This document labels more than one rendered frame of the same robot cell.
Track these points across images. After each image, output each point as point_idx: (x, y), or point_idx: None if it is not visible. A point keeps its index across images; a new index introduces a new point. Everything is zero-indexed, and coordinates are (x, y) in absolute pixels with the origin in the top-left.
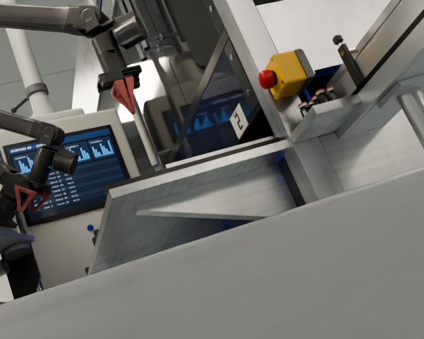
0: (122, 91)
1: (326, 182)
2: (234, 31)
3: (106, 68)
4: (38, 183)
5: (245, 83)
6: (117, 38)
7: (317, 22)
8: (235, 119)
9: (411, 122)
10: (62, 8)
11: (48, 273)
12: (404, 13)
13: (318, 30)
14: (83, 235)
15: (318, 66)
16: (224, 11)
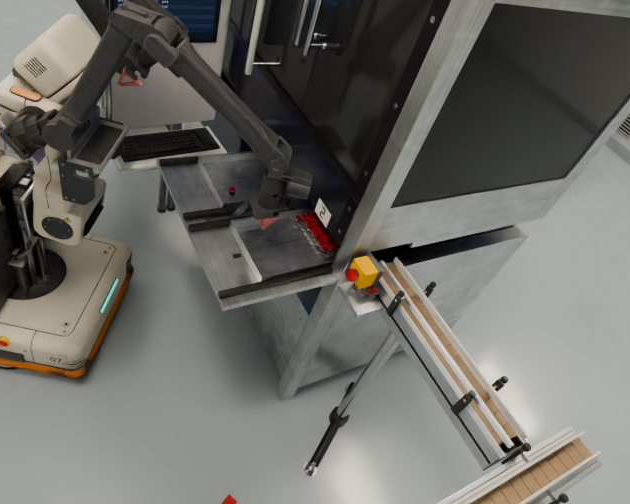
0: (264, 223)
1: (335, 302)
2: (363, 216)
3: (264, 203)
4: (145, 76)
5: (343, 228)
6: (286, 193)
7: (413, 220)
8: (322, 208)
9: (390, 336)
10: (260, 136)
11: (117, 87)
12: (426, 358)
13: (408, 225)
14: (157, 63)
15: (387, 246)
16: (369, 200)
